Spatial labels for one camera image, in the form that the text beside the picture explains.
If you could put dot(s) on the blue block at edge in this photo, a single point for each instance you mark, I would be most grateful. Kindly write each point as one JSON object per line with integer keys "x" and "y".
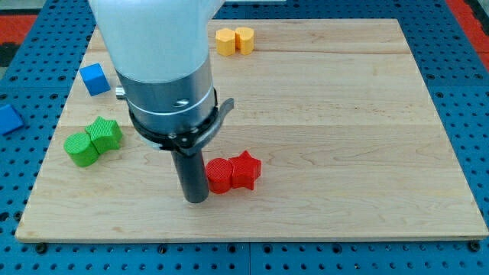
{"x": 10, "y": 119}

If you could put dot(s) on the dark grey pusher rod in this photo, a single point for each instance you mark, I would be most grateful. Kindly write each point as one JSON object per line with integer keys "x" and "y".
{"x": 192, "y": 175}

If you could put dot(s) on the blue cube block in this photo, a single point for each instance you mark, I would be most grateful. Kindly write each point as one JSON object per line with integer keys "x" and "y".
{"x": 94, "y": 79}

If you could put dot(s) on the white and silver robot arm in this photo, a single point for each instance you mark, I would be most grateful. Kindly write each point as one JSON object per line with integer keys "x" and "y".
{"x": 160, "y": 51}

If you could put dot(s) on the red star block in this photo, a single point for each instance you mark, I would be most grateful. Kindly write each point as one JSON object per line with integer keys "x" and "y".
{"x": 245, "y": 170}

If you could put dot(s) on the wooden board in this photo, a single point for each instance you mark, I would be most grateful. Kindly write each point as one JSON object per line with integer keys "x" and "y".
{"x": 351, "y": 145}

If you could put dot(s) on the black clamp with lever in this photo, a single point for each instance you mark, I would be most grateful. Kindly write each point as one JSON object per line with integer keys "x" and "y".
{"x": 198, "y": 135}

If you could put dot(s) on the yellow heart block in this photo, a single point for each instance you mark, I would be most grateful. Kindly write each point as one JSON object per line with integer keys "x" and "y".
{"x": 244, "y": 40}

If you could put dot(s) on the green star block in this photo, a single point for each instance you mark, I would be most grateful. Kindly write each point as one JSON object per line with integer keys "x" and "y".
{"x": 105, "y": 134}

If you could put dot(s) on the yellow hexagon block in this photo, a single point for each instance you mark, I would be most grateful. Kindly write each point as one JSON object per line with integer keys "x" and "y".
{"x": 225, "y": 42}

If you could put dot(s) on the red cylinder block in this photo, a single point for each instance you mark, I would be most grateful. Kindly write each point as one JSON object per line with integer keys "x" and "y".
{"x": 219, "y": 174}

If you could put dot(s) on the green cylinder block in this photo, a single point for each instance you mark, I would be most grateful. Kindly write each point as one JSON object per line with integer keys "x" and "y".
{"x": 80, "y": 149}

